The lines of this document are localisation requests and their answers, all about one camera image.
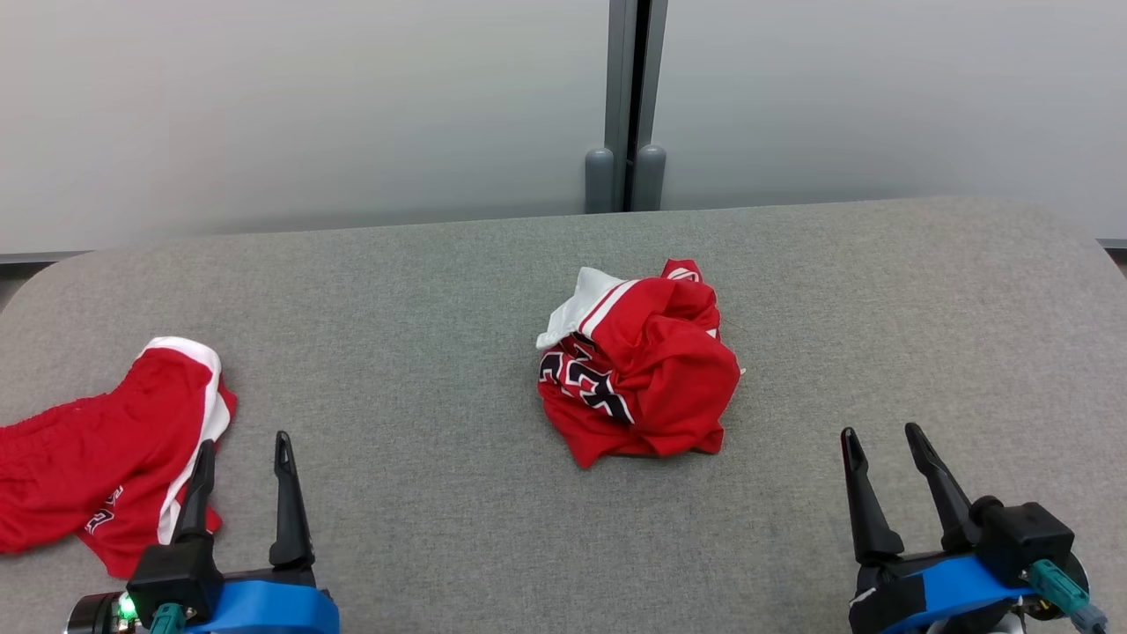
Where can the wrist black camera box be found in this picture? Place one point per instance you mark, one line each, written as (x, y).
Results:
(172, 577)
(1026, 537)

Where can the red shorts white stripe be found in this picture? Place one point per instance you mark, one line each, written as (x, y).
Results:
(79, 467)

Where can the red white jersey shirt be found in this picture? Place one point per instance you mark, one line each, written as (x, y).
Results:
(669, 370)

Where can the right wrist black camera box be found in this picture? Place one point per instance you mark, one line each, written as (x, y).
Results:
(1026, 537)

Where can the grey partition post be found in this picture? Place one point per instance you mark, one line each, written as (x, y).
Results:
(625, 88)

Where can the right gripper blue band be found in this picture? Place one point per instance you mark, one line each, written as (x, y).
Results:
(951, 586)

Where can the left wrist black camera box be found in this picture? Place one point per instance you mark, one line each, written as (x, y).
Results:
(172, 577)

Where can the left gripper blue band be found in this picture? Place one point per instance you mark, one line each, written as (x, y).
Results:
(264, 608)

